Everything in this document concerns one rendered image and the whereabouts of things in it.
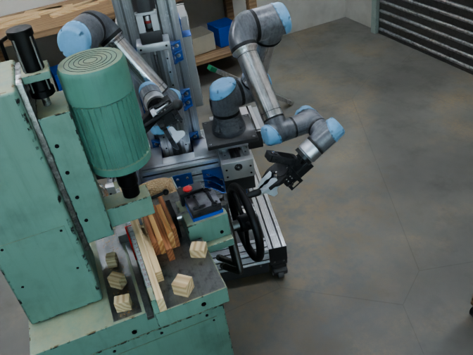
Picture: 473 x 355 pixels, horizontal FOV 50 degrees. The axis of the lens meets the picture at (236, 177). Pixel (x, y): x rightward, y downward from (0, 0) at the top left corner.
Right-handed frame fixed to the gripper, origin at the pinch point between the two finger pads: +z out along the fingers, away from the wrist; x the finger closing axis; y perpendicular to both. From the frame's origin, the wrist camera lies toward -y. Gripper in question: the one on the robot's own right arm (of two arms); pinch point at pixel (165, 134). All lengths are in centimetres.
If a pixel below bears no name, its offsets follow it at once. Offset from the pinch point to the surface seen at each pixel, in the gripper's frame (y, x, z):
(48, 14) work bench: -37, 18, -285
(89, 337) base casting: -50, 25, 34
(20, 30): -14, -52, 15
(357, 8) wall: 224, 173, -314
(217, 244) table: -4.5, 30.0, 23.6
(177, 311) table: -22, 24, 45
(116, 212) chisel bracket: -24.3, 4.8, 15.7
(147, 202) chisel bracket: -15.3, 7.7, 15.7
